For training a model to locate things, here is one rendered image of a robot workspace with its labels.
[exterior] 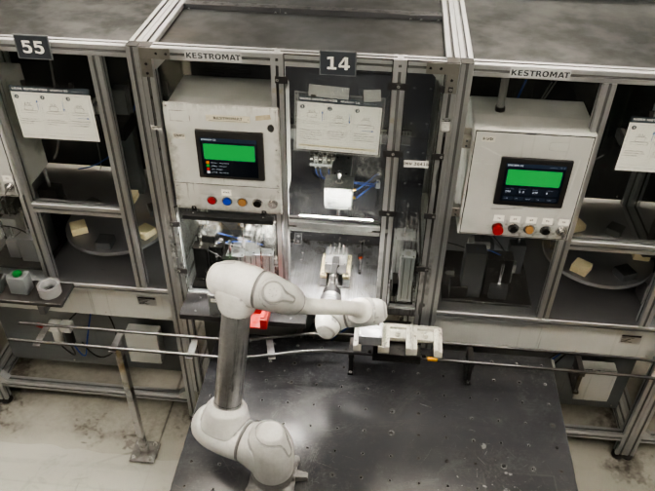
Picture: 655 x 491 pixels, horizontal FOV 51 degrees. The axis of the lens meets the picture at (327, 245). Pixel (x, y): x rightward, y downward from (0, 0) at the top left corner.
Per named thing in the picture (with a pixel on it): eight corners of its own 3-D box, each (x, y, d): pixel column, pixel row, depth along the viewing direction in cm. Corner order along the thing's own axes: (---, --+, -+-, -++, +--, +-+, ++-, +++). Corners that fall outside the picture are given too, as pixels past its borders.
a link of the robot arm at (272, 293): (311, 286, 233) (276, 275, 237) (294, 277, 216) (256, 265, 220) (298, 323, 231) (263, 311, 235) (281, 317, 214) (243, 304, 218)
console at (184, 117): (175, 211, 272) (159, 105, 243) (193, 172, 294) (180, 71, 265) (281, 218, 269) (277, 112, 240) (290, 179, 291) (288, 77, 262)
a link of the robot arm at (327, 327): (321, 318, 287) (351, 314, 284) (317, 345, 275) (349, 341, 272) (314, 299, 281) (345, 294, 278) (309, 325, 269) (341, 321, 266)
